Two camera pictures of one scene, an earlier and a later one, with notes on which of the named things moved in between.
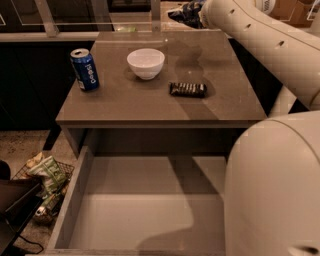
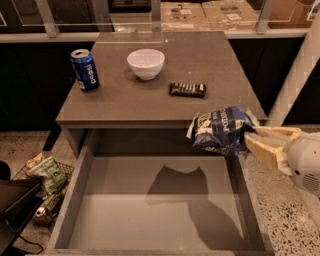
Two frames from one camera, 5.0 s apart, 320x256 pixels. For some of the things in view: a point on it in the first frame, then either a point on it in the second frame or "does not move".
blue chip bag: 189,15 to 223,129
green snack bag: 50,169 does not move
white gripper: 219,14 to 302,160
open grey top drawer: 142,205 does not move
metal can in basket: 43,215 does not move
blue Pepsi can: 85,69 does not move
